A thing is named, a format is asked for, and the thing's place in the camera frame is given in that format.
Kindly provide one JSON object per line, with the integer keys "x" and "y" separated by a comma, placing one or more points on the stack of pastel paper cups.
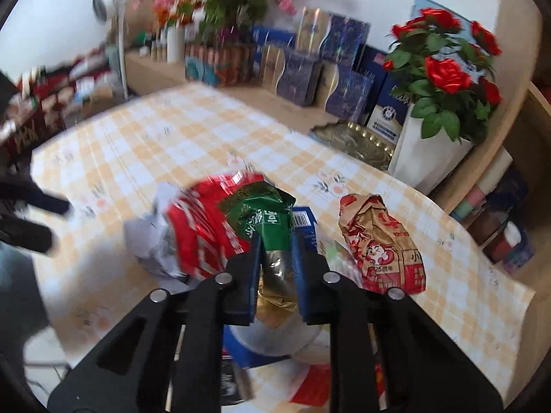
{"x": 486, "y": 180}

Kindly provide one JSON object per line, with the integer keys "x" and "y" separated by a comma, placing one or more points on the green snack wrapper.
{"x": 271, "y": 223}

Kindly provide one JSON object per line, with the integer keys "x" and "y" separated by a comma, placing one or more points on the black printed packet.
{"x": 234, "y": 385}

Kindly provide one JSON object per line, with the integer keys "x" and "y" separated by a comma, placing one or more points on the red snack bag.
{"x": 198, "y": 223}

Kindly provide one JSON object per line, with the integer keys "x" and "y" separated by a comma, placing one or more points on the dark blue book box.
{"x": 514, "y": 193}

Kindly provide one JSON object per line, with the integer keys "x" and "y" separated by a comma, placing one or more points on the orange flowers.
{"x": 165, "y": 10}

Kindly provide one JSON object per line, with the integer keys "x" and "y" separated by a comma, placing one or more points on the brown printed paper bag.
{"x": 379, "y": 245}

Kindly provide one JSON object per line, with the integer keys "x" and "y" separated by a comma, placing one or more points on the row of small bottles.
{"x": 158, "y": 47}

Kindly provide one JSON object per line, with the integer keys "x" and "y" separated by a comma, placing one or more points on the stack of blue gift boxes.
{"x": 301, "y": 77}

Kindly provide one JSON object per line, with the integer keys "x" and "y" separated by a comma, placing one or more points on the crumpled white paper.
{"x": 148, "y": 241}

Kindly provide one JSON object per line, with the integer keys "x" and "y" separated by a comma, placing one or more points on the white ribbed vase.
{"x": 175, "y": 45}

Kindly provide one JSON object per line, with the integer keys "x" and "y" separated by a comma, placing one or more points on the light blue poster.
{"x": 462, "y": 15}

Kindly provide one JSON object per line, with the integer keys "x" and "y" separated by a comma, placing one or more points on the purple box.
{"x": 523, "y": 249}

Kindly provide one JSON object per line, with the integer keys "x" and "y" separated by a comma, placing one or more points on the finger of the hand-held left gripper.
{"x": 26, "y": 234}
{"x": 38, "y": 200}

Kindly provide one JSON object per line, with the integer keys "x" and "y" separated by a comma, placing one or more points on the pile of red packets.
{"x": 56, "y": 90}

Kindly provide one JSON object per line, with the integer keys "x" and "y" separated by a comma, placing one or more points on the white plant pot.
{"x": 424, "y": 159}

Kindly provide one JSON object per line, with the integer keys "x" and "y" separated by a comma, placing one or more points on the white fan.
{"x": 107, "y": 6}

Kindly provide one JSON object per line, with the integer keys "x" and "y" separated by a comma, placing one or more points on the striped decorative tin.
{"x": 219, "y": 64}

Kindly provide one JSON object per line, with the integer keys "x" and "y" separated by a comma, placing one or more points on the gold tray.
{"x": 353, "y": 140}

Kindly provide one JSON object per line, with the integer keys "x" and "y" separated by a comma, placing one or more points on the checked floral tablecloth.
{"x": 181, "y": 137}

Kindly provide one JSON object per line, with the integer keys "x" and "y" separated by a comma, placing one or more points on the grey fleece clothing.
{"x": 21, "y": 292}

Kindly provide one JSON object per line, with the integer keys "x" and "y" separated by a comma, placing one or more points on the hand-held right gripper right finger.
{"x": 308, "y": 292}

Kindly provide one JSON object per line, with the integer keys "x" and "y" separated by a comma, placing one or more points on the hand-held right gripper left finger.
{"x": 241, "y": 292}

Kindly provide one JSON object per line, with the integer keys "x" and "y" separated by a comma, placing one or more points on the red rose plant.
{"x": 445, "y": 71}

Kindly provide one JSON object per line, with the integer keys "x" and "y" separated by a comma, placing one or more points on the blue white carton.
{"x": 385, "y": 122}

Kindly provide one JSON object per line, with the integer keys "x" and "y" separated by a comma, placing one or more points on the red paper cup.
{"x": 508, "y": 241}

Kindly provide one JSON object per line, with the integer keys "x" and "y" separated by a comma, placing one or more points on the brown cup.
{"x": 486, "y": 223}

